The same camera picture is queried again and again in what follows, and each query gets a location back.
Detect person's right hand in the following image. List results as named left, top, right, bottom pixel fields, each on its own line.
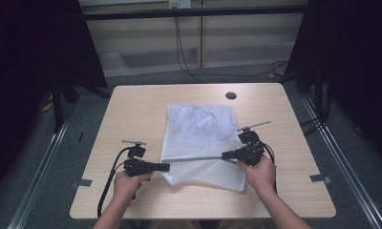
left=236, top=155, right=276, bottom=196

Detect person's left hand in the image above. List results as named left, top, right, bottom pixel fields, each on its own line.
left=112, top=171, right=154, bottom=205

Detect white garment inside bag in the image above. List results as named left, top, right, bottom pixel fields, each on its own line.
left=174, top=105, right=232, bottom=145

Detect yellow floor object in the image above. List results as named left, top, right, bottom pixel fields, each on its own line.
left=39, top=91, right=55, bottom=113

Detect black floor cables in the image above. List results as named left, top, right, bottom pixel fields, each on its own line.
left=299, top=115, right=329, bottom=137

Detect black horizontal metal bar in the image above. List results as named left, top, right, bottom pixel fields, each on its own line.
left=83, top=5, right=308, bottom=21

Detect white mesh laundry bag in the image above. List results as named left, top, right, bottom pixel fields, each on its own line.
left=159, top=103, right=247, bottom=193

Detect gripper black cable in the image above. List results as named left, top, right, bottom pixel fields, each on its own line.
left=263, top=142, right=278, bottom=195
left=96, top=146, right=134, bottom=219

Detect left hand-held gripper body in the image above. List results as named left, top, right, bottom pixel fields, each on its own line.
left=120, top=138, right=156, bottom=177

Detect metal floor rail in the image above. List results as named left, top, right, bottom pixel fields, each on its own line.
left=299, top=93, right=382, bottom=229
left=7, top=104, right=76, bottom=229

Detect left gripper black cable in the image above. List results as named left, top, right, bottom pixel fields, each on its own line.
left=96, top=146, right=134, bottom=219

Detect grey tape piece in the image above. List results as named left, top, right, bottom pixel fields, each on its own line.
left=308, top=174, right=333, bottom=185
left=70, top=178, right=94, bottom=189

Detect white wall outlet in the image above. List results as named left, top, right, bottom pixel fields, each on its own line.
left=167, top=0, right=192, bottom=10

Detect black metal stand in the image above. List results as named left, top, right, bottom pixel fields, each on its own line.
left=51, top=77, right=65, bottom=134

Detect black hanging cable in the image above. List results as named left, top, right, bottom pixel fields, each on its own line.
left=174, top=16, right=289, bottom=84

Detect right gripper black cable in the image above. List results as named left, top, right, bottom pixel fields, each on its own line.
left=263, top=142, right=278, bottom=195

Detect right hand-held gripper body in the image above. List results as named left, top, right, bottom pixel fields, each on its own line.
left=236, top=120, right=272, bottom=167

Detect black curtain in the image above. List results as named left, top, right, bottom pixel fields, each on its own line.
left=286, top=0, right=382, bottom=168
left=0, top=0, right=108, bottom=195

